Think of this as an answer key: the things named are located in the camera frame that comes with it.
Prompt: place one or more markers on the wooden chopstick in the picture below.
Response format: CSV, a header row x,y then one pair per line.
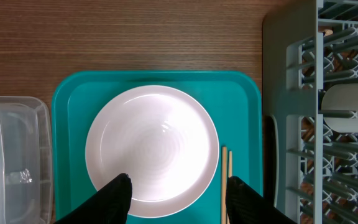
x,y
229,174
223,185

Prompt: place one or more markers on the pink plate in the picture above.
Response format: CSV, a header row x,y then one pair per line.
x,y
163,139

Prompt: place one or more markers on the cream plastic cup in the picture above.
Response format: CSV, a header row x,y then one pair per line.
x,y
342,97

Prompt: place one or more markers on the teal plastic tray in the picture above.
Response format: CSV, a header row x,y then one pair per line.
x,y
232,99

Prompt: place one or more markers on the grey dishwasher rack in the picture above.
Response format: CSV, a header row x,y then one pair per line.
x,y
308,47

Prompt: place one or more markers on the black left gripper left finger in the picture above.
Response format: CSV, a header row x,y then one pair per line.
x,y
110,204

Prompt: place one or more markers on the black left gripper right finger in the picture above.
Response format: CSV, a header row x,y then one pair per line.
x,y
245,206

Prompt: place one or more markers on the clear plastic waste bin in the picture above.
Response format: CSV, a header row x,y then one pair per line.
x,y
26,167

